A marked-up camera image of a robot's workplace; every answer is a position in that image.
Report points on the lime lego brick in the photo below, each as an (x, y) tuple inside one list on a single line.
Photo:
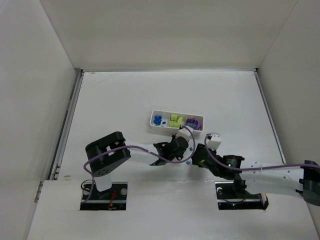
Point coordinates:
[(176, 120)]

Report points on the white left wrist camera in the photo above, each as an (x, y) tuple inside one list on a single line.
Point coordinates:
[(185, 133)]

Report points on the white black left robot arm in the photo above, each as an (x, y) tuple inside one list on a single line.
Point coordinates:
[(109, 152)]

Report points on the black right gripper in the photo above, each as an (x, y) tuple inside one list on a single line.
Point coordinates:
[(197, 157)]

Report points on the white three-compartment tray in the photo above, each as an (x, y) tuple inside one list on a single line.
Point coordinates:
[(166, 117)]

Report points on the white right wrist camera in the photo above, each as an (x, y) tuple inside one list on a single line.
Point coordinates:
[(214, 140)]

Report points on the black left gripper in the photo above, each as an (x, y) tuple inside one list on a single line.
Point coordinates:
[(182, 143)]

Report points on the large blue arch lego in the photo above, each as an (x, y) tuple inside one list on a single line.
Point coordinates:
[(157, 120)]

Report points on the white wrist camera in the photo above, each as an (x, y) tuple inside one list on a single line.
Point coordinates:
[(214, 140), (185, 133)]

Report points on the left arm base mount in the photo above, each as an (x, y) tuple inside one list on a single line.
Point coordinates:
[(113, 199)]

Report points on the purple round lego piece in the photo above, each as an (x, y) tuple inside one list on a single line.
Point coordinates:
[(193, 123)]

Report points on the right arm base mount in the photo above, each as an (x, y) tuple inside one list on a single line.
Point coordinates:
[(232, 195)]

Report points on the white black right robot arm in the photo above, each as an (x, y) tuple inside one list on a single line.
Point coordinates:
[(296, 180)]

